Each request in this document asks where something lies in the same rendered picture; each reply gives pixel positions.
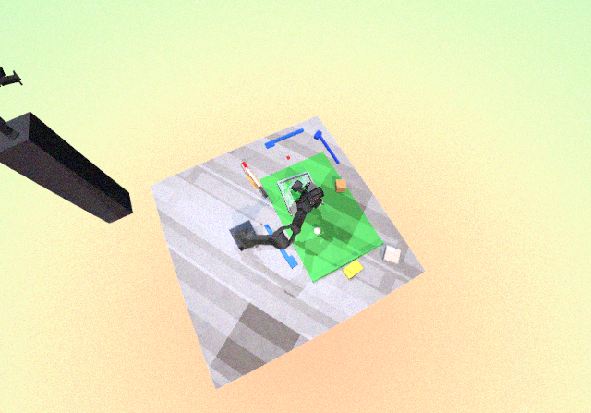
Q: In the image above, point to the yellow block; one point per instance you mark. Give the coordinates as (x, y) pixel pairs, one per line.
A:
(352, 269)

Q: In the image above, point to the orange cube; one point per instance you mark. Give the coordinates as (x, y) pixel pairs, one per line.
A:
(340, 185)

